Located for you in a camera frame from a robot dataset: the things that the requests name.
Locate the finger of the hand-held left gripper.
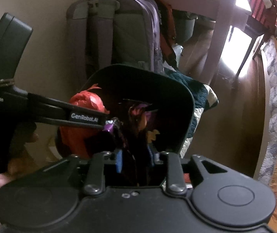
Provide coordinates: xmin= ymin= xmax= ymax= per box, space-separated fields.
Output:
xmin=35 ymin=110 xmax=110 ymax=130
xmin=28 ymin=92 xmax=105 ymax=117

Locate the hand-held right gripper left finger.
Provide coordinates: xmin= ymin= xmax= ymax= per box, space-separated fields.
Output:
xmin=39 ymin=149 xmax=124 ymax=196

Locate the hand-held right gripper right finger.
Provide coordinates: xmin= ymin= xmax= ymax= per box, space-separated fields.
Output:
xmin=148 ymin=146 xmax=229 ymax=196

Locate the red plastic bag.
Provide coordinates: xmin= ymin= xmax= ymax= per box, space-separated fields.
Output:
xmin=57 ymin=84 xmax=110 ymax=159

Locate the dark purple snack packet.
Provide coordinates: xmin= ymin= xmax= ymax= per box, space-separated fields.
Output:
xmin=103 ymin=99 xmax=161 ymax=186

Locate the black trash bin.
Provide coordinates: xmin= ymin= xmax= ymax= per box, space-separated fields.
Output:
xmin=55 ymin=64 xmax=195 ymax=187

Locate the patchwork quilt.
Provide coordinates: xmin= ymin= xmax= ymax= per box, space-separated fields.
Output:
xmin=163 ymin=67 xmax=219 ymax=159

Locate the grey purple backpack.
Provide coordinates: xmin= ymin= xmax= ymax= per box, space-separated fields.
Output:
xmin=66 ymin=0 xmax=165 ymax=85

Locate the white plastic bag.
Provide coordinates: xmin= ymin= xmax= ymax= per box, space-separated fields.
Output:
xmin=171 ymin=44 xmax=184 ymax=68

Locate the orange bag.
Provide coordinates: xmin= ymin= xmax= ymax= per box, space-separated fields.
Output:
xmin=156 ymin=0 xmax=178 ymax=67

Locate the grey bucket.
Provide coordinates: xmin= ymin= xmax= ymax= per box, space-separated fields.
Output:
xmin=177 ymin=17 xmax=196 ymax=43

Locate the pink desk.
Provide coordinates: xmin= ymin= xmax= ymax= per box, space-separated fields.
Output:
xmin=123 ymin=0 xmax=253 ymax=88

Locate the dark wooden chair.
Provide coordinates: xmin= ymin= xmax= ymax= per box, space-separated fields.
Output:
xmin=236 ymin=0 xmax=277 ymax=76

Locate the red black striped garment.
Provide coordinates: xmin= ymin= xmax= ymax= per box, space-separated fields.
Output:
xmin=249 ymin=0 xmax=277 ymax=26

